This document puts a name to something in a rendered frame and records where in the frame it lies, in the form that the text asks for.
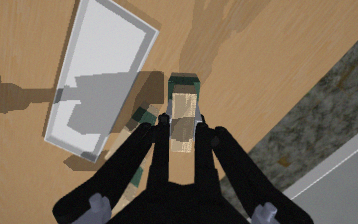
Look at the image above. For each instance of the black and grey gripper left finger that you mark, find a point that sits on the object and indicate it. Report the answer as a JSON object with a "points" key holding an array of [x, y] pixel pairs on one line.
{"points": [[93, 201]]}

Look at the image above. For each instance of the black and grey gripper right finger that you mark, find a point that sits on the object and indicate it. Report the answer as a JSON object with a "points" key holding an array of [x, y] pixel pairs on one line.
{"points": [[263, 203]]}

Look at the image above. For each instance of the grey shallow tray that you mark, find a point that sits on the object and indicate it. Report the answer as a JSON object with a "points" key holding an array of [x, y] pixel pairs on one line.
{"points": [[106, 47]]}

